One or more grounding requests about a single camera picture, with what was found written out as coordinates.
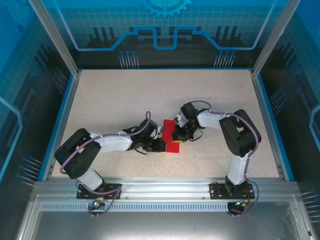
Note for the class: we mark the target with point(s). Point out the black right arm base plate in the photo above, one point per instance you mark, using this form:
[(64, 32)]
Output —
[(218, 191)]

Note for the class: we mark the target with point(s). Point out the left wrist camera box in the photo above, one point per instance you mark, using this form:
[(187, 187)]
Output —
[(159, 130)]

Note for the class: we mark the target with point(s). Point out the aluminium frame post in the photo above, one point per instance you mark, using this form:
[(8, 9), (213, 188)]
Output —
[(272, 42), (59, 42)]

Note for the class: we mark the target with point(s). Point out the aluminium mounting rail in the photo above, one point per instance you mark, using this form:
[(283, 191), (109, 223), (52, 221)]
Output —
[(165, 187)]

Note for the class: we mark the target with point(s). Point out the aluminium side rail blue trim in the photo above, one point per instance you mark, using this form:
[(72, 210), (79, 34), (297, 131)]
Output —
[(63, 125), (268, 125)]

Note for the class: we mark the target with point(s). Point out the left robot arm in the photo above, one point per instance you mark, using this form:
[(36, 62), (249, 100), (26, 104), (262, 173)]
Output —
[(75, 155)]

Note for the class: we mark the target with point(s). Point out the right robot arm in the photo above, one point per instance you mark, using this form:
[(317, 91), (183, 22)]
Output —
[(240, 136)]

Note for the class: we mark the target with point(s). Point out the grey metal sheet panel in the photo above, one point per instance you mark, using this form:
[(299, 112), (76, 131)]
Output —
[(160, 225)]

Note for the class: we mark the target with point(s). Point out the red square paper sheet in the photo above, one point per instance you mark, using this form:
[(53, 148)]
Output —
[(172, 148)]

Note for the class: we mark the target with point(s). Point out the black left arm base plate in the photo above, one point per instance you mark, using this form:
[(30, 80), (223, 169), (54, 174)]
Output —
[(86, 193)]

